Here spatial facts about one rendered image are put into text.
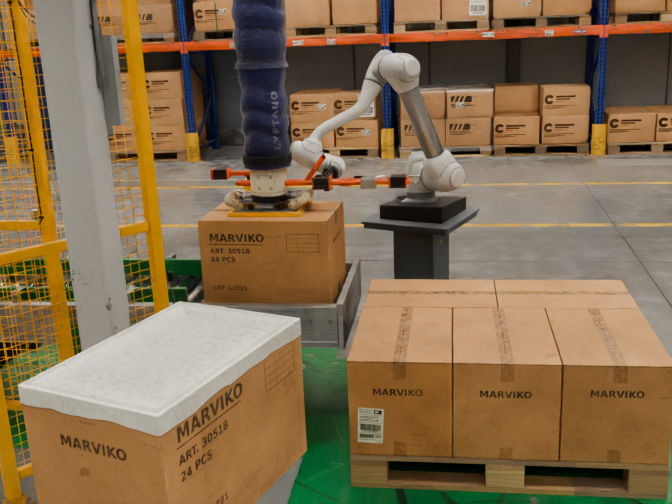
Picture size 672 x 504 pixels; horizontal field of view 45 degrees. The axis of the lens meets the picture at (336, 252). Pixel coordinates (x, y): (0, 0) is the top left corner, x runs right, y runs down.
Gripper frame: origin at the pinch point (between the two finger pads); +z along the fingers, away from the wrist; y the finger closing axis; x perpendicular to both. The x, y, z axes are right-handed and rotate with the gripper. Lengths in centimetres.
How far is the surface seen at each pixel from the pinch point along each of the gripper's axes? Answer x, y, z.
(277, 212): 20.0, 10.6, 14.3
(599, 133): -241, 91, -692
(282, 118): 16.9, -30.2, 4.4
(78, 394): 23, 2, 208
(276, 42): 17, -63, 7
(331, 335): -5, 61, 36
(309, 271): 5.3, 35.7, 23.1
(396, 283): -31, 54, -12
